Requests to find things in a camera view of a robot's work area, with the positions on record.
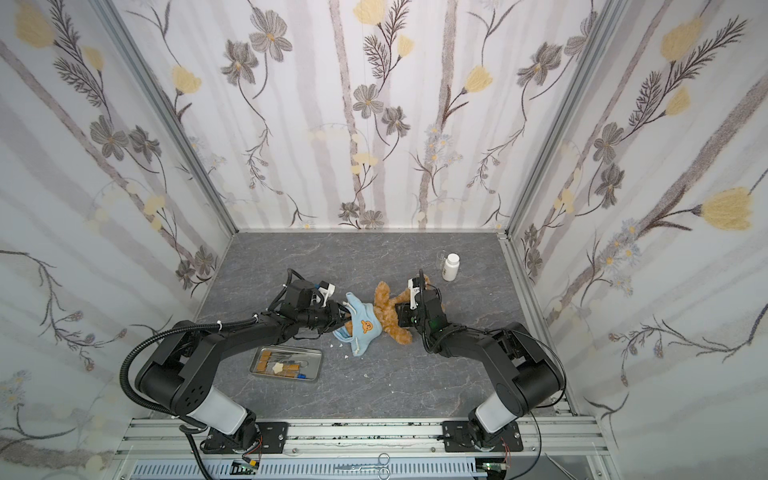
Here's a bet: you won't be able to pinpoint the light blue fleece hoodie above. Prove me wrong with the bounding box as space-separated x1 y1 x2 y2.
333 292 383 357

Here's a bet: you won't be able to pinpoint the brown teddy bear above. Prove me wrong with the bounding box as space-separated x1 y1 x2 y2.
372 272 461 353

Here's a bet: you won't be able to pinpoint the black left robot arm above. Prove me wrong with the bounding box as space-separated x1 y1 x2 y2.
119 269 366 453

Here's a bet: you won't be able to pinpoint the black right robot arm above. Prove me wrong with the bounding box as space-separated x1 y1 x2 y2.
395 277 567 451

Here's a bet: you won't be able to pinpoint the white plastic bottle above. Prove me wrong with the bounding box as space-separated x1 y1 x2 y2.
442 253 460 282

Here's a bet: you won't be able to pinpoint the clear plastic cup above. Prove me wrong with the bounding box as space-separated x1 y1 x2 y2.
436 250 448 270

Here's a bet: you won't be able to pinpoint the metal scissors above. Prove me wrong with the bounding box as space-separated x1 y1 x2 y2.
334 453 391 480

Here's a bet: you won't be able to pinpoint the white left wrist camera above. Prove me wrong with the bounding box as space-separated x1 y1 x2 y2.
316 281 336 307

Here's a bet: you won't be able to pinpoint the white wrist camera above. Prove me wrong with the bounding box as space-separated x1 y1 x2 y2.
316 281 336 307
408 277 425 310

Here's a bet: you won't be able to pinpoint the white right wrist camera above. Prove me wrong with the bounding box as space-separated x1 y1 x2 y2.
408 277 425 310

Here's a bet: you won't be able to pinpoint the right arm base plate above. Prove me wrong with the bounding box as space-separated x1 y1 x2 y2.
437 420 524 453

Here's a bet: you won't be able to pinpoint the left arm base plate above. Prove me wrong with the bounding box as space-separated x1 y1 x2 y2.
200 421 289 454

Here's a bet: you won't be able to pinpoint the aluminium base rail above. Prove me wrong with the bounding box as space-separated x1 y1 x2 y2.
105 417 620 479

